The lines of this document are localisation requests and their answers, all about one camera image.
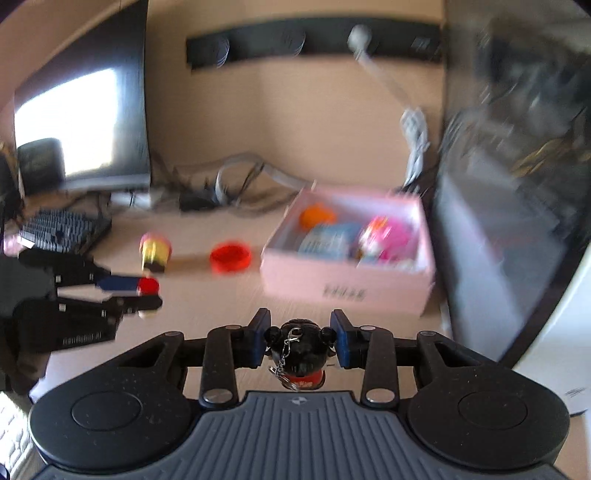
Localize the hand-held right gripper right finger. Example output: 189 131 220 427
330 309 478 409

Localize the pink mesh pouch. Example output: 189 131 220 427
376 216 413 260

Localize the glass-sided computer case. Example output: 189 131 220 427
433 0 591 366

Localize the black computer monitor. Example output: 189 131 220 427
13 0 153 193

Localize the wooden desktop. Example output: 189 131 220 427
0 185 518 416

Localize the yellow pink figure toy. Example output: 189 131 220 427
139 233 173 274

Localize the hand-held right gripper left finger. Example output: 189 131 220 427
117 308 271 411

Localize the orange plastic toy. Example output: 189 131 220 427
299 203 336 230

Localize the pink cardboard box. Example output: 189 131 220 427
259 186 437 317

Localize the white power strip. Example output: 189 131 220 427
110 191 154 209

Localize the white looped cable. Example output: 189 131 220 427
216 154 315 205

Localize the red round lid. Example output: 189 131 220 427
209 243 253 274

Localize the black keyboard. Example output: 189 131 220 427
17 209 112 254

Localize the black desktop speaker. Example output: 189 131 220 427
17 137 66 195

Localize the small red capped figure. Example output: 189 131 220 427
137 277 161 320

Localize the bundled white cable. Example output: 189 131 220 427
348 24 431 188

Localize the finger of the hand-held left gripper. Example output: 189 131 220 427
58 294 164 318
18 251 145 296

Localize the blue white wet wipes pack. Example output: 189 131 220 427
297 223 362 260

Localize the white keyboard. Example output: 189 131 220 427
0 391 36 479

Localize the black mouse figure keychain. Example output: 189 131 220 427
264 318 338 391

